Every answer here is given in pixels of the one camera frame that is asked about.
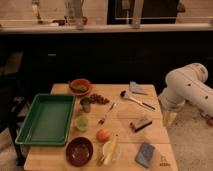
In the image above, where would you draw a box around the yellow banana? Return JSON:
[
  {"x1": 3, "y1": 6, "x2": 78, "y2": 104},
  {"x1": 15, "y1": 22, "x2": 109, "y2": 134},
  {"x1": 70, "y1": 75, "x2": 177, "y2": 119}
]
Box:
[{"x1": 104, "y1": 135, "x2": 118, "y2": 165}]

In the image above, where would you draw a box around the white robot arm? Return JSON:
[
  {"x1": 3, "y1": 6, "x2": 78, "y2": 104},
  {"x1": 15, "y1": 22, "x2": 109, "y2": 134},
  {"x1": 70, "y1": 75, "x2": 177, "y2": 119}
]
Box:
[{"x1": 159, "y1": 63, "x2": 213, "y2": 117}]

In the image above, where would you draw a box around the orange plate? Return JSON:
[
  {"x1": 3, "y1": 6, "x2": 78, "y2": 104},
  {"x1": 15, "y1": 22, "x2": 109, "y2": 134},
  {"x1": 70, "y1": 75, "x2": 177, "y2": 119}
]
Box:
[{"x1": 68, "y1": 79, "x2": 92, "y2": 96}]

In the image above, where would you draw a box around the grey blue cloth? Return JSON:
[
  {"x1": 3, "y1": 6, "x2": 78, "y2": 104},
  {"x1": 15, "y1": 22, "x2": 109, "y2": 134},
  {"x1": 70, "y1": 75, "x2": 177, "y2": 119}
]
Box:
[{"x1": 129, "y1": 81, "x2": 146, "y2": 95}]

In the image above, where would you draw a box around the metal cup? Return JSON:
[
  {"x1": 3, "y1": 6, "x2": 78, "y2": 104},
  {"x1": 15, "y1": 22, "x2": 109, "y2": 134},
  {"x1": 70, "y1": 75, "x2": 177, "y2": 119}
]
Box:
[{"x1": 80, "y1": 97, "x2": 91, "y2": 113}]

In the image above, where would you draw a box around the green pepper on plate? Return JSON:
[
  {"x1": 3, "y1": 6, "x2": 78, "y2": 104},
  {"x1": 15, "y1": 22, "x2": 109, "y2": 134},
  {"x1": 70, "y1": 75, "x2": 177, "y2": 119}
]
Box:
[{"x1": 69, "y1": 83, "x2": 88, "y2": 93}]

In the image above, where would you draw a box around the metal fork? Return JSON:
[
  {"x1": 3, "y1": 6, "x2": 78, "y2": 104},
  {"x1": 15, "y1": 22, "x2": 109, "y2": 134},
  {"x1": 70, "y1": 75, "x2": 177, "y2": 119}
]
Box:
[{"x1": 98, "y1": 103, "x2": 116, "y2": 125}]

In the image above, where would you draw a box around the small green cup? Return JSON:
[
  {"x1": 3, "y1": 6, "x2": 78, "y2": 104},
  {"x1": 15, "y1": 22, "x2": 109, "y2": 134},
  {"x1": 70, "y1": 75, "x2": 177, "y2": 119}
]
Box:
[{"x1": 75, "y1": 116, "x2": 88, "y2": 132}]

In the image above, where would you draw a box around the orange peach fruit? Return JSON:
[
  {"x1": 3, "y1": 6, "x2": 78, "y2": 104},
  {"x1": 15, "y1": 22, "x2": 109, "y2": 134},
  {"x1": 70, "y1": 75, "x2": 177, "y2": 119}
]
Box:
[{"x1": 96, "y1": 129, "x2": 110, "y2": 142}]

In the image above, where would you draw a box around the black board eraser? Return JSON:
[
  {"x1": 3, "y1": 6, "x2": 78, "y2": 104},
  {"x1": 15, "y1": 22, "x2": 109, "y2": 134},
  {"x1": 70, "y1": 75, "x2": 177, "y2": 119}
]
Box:
[{"x1": 130, "y1": 116, "x2": 152, "y2": 132}]

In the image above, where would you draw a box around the green plastic tray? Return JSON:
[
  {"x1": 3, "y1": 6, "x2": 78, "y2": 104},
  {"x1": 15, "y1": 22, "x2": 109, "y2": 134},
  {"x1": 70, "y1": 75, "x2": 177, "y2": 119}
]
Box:
[{"x1": 15, "y1": 94, "x2": 76, "y2": 146}]

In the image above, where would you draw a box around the dark red bowl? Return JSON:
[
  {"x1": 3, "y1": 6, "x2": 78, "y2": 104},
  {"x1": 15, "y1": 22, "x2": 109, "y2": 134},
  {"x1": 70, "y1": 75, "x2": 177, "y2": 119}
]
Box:
[{"x1": 66, "y1": 137, "x2": 93, "y2": 167}]

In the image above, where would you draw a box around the blue sponge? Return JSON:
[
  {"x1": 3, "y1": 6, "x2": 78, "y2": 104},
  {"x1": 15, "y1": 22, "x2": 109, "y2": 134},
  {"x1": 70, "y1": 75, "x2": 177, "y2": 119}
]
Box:
[{"x1": 135, "y1": 142, "x2": 155, "y2": 168}]

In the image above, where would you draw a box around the dark chair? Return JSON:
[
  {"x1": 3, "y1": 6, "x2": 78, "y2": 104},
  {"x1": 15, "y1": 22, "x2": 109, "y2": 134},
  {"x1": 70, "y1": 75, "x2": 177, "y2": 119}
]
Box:
[{"x1": 0, "y1": 52, "x2": 27, "y2": 166}]

